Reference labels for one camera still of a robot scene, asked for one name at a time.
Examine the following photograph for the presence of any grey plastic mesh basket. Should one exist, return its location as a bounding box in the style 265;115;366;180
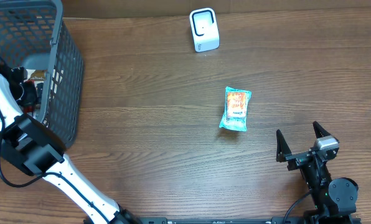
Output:
0;1;83;147

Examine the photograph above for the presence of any beige snack pouch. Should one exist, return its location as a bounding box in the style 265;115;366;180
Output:
26;69;47;82

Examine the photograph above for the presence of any teal orange snack packet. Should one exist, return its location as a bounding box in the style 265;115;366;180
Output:
219;86;252;132

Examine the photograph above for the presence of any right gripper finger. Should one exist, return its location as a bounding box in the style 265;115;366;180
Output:
312;121;331;139
276;129;292;162

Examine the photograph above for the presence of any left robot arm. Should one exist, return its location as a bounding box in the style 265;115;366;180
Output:
0;57;140;223

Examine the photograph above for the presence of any white barcode scanner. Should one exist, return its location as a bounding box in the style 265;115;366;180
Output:
189;7;220;52

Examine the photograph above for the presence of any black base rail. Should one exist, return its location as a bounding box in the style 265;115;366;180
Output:
83;216;362;224

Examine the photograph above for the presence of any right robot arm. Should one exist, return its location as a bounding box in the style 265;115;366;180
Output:
276;121;361;224

